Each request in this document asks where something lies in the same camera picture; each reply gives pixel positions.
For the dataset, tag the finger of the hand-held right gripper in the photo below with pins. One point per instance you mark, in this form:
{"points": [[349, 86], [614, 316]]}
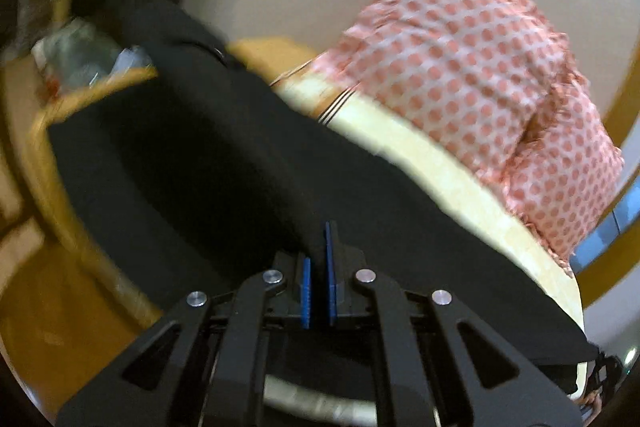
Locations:
{"points": [[607, 374]]}

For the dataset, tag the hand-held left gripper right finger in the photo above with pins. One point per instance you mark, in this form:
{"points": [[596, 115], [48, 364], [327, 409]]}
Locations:
{"points": [[330, 277]]}

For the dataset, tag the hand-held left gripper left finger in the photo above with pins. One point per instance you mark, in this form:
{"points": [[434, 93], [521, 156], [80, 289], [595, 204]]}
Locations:
{"points": [[306, 292]]}

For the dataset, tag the black pants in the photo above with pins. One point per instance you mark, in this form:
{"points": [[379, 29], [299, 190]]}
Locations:
{"points": [[210, 167]]}

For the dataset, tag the blue grey object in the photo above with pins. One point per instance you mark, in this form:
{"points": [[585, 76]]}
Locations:
{"points": [[602, 234]]}

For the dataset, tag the pink polka dot cloth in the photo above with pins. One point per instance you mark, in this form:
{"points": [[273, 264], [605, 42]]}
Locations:
{"points": [[465, 72]]}

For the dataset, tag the wooden furniture frame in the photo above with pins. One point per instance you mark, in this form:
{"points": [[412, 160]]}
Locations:
{"points": [[52, 187]]}

